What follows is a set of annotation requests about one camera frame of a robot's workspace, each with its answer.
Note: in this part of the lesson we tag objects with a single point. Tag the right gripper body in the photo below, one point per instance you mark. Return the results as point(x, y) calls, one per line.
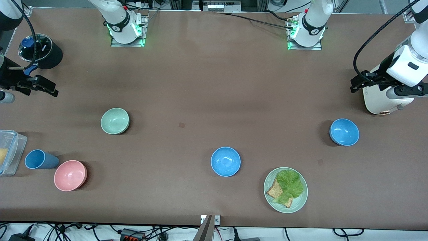
point(9, 77)

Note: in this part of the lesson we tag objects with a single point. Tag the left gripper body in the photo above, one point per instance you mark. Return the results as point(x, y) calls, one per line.
point(382, 70)

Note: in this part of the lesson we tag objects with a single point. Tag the blue plastic bowl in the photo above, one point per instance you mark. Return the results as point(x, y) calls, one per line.
point(344, 132)
point(225, 161)

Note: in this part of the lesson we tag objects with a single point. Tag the green plastic bowl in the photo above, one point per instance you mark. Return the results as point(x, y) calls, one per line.
point(114, 121)

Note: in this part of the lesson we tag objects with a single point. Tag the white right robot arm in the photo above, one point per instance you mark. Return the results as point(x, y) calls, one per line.
point(120, 20)

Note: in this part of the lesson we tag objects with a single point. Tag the pink plastic bowl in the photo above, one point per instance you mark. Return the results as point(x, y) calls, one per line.
point(70, 175)

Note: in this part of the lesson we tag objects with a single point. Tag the white toaster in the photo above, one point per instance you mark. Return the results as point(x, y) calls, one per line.
point(376, 102)

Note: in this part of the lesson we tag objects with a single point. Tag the glass lid with blue knob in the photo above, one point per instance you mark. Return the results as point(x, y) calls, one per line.
point(41, 47)

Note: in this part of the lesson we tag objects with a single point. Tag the clear plastic food container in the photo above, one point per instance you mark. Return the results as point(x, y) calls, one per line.
point(15, 150)

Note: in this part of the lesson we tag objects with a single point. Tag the yellow food piece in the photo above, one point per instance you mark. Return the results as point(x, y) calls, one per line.
point(2, 156)

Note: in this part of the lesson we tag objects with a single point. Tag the blue plastic cup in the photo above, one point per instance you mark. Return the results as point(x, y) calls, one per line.
point(40, 160)

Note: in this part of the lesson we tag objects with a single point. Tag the green lettuce leaf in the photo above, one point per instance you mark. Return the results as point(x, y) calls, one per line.
point(290, 184)

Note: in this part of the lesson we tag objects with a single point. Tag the green plate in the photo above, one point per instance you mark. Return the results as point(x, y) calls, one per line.
point(299, 201)

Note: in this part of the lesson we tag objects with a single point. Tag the brown bread slice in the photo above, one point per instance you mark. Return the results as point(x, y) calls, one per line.
point(275, 191)

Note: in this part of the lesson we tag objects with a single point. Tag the black power adapter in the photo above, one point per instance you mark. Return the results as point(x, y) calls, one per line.
point(21, 237)

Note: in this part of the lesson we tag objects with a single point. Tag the silver electronics box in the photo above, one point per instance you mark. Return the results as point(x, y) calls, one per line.
point(210, 6)

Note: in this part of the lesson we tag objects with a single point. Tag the orange and black device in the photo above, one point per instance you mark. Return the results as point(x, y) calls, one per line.
point(132, 235)

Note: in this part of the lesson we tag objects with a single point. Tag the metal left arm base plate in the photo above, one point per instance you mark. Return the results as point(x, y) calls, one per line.
point(316, 48)

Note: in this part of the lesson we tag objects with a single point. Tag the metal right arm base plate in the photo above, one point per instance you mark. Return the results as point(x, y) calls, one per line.
point(115, 43)

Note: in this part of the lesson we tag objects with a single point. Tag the small metal bracket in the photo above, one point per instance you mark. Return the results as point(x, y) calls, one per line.
point(217, 219)

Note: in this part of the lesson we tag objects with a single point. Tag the grey camera pole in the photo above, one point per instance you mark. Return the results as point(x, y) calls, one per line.
point(204, 231)

